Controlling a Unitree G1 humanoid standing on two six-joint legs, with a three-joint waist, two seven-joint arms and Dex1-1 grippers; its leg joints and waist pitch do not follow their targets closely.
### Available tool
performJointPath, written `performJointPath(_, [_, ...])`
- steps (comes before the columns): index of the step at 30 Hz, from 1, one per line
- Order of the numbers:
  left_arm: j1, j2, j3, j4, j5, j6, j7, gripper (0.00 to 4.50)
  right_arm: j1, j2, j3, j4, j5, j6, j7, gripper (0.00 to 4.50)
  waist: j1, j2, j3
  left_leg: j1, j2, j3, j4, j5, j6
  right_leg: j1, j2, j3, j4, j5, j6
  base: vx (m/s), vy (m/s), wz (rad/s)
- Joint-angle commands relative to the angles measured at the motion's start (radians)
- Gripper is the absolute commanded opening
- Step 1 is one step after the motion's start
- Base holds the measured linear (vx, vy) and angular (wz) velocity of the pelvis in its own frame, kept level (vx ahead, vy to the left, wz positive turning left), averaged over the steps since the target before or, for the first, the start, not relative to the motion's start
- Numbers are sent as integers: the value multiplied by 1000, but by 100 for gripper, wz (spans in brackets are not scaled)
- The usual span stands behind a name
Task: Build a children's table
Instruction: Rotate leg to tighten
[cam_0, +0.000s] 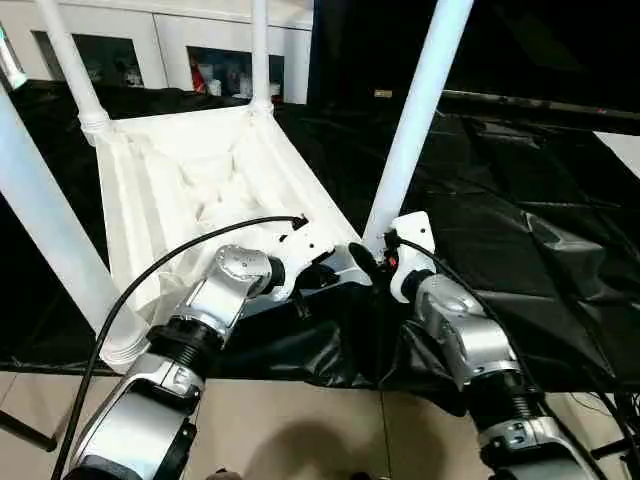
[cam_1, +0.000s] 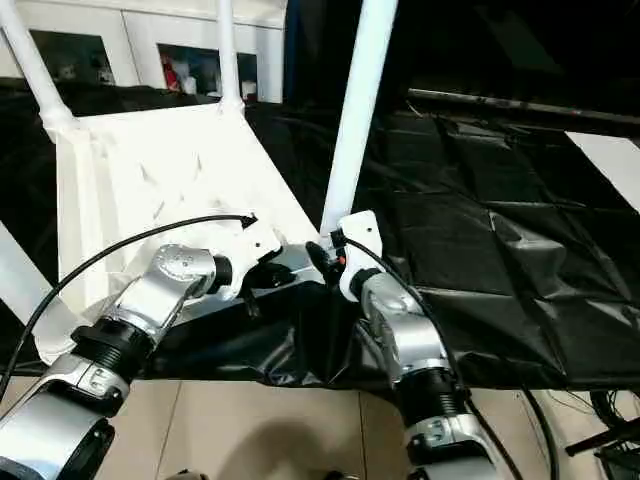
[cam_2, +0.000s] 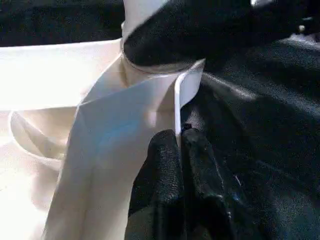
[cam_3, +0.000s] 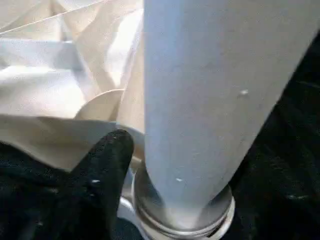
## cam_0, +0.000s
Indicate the black left robot foot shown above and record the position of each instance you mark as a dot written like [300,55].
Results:
[225,475]

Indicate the small yellow label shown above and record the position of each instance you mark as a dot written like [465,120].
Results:
[383,93]

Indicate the white cup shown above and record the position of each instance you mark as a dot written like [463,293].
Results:
[213,88]

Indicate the white cabinet with glass doors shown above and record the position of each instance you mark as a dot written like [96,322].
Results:
[170,45]

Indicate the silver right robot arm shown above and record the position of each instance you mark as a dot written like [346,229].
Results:
[470,335]

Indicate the white plastic table leg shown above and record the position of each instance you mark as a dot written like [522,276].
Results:
[50,230]
[415,120]
[260,50]
[70,60]

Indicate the grey window curtain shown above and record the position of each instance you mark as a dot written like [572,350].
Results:
[10,60]

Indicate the white board corner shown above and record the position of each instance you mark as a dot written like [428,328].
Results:
[625,150]

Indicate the black metal stand leg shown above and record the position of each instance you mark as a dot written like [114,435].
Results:
[25,430]

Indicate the black mat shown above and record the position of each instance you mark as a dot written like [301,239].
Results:
[540,280]

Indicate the white plastic table top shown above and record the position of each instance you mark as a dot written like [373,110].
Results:
[200,160]

